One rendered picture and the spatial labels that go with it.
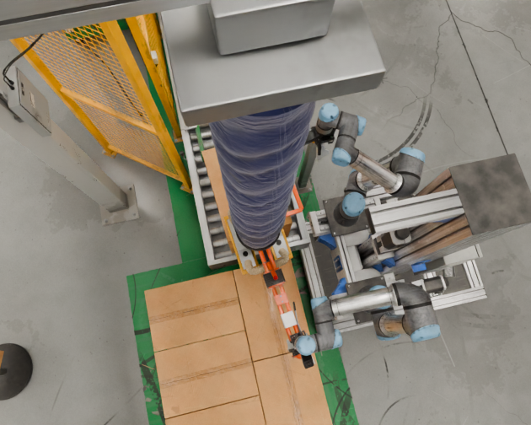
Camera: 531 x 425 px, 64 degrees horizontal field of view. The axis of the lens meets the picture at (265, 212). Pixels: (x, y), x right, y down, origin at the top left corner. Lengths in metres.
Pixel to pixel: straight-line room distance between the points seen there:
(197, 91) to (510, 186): 1.28
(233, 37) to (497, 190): 1.23
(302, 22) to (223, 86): 0.14
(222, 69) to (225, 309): 2.35
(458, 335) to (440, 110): 1.92
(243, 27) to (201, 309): 2.43
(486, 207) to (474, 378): 2.33
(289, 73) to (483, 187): 1.12
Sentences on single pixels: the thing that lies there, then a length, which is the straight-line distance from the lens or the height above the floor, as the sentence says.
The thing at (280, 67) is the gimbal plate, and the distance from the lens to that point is 0.64.
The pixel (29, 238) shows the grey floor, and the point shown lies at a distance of 3.94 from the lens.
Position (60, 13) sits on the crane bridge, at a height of 2.98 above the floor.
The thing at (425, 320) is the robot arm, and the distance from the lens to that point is 1.85.
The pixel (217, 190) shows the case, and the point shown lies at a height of 0.95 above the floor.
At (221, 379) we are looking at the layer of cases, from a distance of 2.89.
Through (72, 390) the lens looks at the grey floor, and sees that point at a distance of 3.70.
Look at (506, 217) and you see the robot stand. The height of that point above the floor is 2.03.
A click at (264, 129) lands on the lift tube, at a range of 0.82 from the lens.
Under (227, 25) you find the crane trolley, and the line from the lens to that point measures 0.60.
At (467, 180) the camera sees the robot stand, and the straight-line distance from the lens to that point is 1.63.
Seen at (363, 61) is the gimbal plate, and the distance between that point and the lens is 0.66.
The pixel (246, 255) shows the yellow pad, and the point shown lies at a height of 1.15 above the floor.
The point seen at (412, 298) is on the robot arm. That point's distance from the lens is 1.84.
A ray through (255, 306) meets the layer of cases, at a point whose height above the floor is 0.54.
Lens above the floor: 3.41
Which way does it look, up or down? 75 degrees down
